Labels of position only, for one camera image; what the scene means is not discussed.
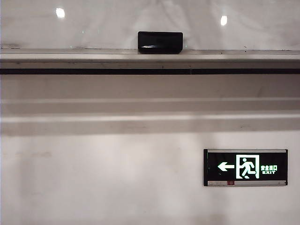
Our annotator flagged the white whiteboard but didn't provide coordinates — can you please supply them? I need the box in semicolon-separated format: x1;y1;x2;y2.
0;0;300;51

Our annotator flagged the aluminium whiteboard tray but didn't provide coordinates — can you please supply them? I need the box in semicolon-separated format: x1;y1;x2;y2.
0;48;300;75

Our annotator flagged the black whiteboard eraser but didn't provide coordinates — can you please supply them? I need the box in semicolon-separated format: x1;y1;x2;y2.
137;31;184;54

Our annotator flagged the black green exit sign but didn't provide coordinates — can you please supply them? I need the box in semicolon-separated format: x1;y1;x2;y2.
203;149;289;188

